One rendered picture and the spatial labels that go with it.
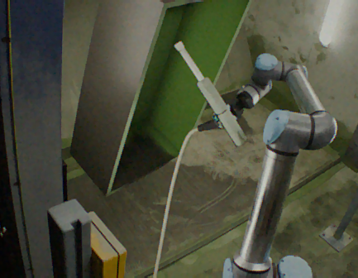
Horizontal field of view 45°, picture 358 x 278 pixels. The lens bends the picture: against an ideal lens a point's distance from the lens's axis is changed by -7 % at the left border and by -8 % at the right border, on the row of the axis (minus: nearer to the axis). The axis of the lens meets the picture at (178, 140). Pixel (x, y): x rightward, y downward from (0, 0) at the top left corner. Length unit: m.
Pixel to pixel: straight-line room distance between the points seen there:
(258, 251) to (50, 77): 0.94
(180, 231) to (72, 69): 1.35
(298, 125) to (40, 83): 0.79
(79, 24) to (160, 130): 1.03
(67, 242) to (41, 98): 0.54
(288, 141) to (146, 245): 1.54
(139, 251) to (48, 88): 1.72
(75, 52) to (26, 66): 2.17
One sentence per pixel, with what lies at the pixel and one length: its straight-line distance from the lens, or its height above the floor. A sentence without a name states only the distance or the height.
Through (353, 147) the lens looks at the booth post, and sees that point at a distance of 3.91.
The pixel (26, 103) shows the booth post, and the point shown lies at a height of 1.54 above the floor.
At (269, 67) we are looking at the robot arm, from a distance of 1.97.
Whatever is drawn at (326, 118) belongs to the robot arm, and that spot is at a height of 1.46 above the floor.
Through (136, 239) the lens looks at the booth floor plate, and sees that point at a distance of 2.83.
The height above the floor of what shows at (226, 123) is 1.19.
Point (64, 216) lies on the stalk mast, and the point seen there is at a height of 1.64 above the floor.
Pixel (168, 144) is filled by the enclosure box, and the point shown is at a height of 0.49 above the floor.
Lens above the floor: 2.21
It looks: 37 degrees down
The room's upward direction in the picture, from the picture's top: 11 degrees clockwise
